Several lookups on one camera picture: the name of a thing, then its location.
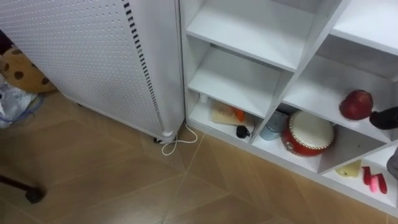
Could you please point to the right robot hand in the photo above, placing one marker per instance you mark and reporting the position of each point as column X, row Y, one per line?
column 385, row 119

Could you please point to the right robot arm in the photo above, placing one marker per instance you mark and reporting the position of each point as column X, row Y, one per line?
column 393, row 165

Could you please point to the red apple soft toy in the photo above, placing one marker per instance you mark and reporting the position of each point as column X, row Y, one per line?
column 356, row 104

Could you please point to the pale yellow soft toy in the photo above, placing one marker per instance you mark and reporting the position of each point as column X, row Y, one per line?
column 349, row 170

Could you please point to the red and pink toy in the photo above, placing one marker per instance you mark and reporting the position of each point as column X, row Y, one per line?
column 374, row 182

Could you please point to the red drum with white skin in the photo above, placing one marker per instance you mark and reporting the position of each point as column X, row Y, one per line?
column 308, row 133

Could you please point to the light blue tin can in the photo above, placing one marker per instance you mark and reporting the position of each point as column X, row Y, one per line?
column 273, row 127

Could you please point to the small black round object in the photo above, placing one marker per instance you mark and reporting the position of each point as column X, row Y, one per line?
column 242, row 132

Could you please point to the orange carrot toy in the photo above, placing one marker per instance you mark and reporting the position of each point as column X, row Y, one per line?
column 239, row 114

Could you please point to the white shelf unit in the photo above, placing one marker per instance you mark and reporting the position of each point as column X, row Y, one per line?
column 248, row 62

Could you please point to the beige cutting board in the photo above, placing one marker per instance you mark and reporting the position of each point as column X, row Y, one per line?
column 222, row 115

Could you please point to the white perforated metal cabinet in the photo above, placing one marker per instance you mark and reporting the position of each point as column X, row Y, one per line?
column 99, row 62

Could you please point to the brown spotted soft toy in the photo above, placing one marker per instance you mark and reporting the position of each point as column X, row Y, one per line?
column 21, row 73

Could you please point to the grey plastic bag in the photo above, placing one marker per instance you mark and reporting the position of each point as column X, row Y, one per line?
column 12, row 104

